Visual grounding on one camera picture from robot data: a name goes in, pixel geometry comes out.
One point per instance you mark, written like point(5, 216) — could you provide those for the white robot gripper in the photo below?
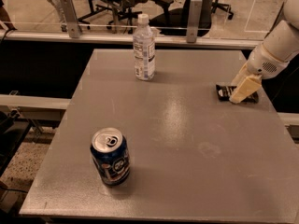
point(263, 62)

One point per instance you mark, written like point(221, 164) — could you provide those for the black rxbar chocolate wrapper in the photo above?
point(224, 93)

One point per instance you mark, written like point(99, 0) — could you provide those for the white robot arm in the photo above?
point(283, 41)

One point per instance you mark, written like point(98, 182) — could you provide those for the glass barrier panel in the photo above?
point(252, 18)

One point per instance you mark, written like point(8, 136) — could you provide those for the black office chair middle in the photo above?
point(176, 20)

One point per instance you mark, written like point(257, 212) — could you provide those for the clear plastic water bottle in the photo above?
point(144, 48)

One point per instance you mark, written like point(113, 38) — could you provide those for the black office chair left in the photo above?
point(119, 12)

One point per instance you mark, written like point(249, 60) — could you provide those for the blue soda can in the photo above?
point(110, 156)

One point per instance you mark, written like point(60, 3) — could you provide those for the right metal glass bracket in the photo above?
point(195, 9)

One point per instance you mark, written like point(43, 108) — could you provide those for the metal glass bracket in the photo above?
point(195, 9)
point(71, 19)

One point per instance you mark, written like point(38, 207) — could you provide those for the left metal glass bracket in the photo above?
point(71, 19)

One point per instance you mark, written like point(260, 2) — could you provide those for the metal shelf rail left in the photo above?
point(35, 107)

